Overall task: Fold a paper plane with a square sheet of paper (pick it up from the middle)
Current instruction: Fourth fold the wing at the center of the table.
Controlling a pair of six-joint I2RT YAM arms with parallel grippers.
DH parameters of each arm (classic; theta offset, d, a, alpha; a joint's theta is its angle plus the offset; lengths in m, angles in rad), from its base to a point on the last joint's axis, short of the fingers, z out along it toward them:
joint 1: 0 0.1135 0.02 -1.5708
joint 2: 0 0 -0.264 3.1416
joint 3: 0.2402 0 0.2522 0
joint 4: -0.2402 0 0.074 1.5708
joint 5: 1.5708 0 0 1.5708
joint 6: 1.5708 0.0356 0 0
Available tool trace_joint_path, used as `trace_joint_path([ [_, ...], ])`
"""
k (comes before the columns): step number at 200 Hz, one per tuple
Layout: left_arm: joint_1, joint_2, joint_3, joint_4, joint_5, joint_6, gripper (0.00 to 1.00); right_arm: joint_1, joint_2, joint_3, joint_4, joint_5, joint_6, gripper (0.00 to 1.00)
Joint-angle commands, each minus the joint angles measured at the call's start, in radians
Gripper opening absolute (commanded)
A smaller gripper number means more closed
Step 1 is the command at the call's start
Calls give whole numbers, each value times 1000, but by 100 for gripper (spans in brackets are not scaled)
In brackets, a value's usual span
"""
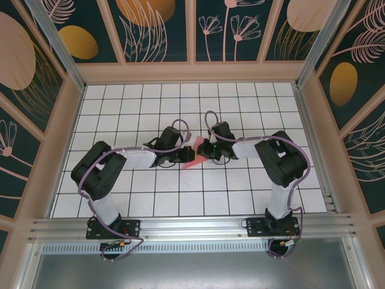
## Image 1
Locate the pink paper sheet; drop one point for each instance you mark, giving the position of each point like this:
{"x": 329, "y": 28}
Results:
{"x": 192, "y": 165}

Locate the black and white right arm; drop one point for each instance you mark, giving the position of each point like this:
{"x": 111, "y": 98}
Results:
{"x": 282, "y": 159}

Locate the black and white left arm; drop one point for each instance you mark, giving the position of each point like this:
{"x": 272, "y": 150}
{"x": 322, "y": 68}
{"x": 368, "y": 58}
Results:
{"x": 96, "y": 171}

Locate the grey metal sheet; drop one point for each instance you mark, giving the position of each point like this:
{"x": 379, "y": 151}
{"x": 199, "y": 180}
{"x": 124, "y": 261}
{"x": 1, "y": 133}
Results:
{"x": 192, "y": 271}

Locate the small electronics board with connector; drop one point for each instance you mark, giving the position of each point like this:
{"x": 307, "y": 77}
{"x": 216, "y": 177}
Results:
{"x": 287, "y": 243}
{"x": 114, "y": 244}

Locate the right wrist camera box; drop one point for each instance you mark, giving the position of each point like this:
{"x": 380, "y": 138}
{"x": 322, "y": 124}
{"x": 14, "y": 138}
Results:
{"x": 211, "y": 136}

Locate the long aluminium mounting rail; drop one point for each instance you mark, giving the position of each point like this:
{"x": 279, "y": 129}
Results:
{"x": 192, "y": 225}

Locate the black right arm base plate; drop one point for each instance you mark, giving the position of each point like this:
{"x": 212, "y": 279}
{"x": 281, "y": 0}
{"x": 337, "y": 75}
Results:
{"x": 255, "y": 227}

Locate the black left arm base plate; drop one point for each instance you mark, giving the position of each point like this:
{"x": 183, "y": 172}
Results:
{"x": 132, "y": 228}

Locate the aluminium table side rail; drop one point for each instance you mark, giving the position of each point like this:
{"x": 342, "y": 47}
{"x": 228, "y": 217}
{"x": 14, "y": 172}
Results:
{"x": 316, "y": 156}

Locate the dark wall panel pink flowers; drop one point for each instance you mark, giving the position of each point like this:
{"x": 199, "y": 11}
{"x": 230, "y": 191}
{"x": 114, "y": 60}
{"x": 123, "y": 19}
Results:
{"x": 222, "y": 51}

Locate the dark wall panel peach circle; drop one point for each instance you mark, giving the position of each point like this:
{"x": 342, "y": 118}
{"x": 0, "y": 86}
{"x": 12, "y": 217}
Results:
{"x": 276, "y": 51}
{"x": 18, "y": 36}

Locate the dark wall panel leaf drawings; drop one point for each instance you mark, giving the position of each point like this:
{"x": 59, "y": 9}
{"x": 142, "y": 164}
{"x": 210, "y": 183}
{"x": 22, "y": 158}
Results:
{"x": 177, "y": 36}

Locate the dark wall panel feather drawing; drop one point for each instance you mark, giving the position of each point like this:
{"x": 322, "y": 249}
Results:
{"x": 343, "y": 84}

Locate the dark wall panel pink leaves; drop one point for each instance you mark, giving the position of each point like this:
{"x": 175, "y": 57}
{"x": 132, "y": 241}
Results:
{"x": 367, "y": 156}

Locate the aluminium corner post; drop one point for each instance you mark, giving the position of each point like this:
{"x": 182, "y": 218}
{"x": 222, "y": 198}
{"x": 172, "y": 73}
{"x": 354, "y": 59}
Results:
{"x": 322, "y": 45}
{"x": 60, "y": 45}

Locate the dark wall panel single flower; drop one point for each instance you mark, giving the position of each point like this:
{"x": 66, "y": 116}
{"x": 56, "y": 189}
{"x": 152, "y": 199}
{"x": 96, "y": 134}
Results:
{"x": 18, "y": 156}

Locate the dark wall panel orange oval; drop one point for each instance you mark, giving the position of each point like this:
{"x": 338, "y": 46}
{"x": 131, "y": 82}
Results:
{"x": 84, "y": 18}

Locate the aluminium frame bar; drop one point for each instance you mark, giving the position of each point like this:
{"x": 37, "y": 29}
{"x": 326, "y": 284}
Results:
{"x": 358, "y": 265}
{"x": 27, "y": 268}

